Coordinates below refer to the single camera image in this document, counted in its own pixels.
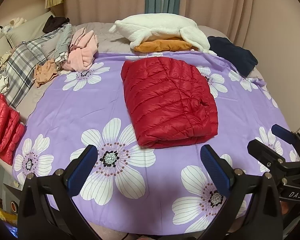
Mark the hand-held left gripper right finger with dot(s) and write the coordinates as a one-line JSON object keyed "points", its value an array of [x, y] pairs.
{"points": [[215, 173]]}

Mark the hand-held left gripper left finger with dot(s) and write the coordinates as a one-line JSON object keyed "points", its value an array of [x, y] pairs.
{"points": [[81, 172]]}

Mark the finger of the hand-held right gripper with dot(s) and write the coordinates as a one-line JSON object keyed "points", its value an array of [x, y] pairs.
{"points": [[283, 132], [262, 152]]}

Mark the red puffer jacket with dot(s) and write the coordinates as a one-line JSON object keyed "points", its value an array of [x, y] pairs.
{"points": [[170, 100]]}

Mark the purple floral bed sheet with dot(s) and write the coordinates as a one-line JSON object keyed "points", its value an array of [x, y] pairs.
{"points": [[77, 110]]}

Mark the yellow packet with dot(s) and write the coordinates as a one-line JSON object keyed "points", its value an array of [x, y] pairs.
{"points": [[5, 216]]}

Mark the folded shiny red jacket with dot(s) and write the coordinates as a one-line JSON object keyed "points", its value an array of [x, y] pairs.
{"points": [[5, 127]]}

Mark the navy garment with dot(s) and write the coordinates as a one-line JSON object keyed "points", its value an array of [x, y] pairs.
{"points": [[232, 52]]}

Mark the peach garment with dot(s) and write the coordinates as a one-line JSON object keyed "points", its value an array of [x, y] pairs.
{"points": [[46, 72]]}

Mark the pink garment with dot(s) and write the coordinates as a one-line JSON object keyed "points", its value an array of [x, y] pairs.
{"points": [[81, 50]]}

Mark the grey plaid blanket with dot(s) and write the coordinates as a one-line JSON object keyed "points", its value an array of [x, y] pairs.
{"points": [[22, 65]]}

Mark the grey garment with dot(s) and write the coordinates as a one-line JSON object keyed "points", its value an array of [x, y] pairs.
{"points": [[62, 42]]}

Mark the orange garment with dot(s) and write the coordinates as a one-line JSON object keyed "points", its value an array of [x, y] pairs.
{"points": [[162, 45]]}

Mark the pink curtain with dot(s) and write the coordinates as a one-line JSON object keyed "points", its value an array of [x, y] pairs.
{"points": [[105, 0], [227, 5]]}

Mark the dark brown garment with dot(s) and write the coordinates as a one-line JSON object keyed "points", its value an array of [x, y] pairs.
{"points": [[55, 23]]}

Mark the beige pillow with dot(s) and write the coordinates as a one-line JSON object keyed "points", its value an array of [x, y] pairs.
{"points": [[32, 27]]}

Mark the white fleece garment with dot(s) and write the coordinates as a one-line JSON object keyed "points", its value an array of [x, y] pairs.
{"points": [[152, 27]]}

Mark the white plush toys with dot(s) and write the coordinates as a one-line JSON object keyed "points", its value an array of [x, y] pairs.
{"points": [[7, 27]]}

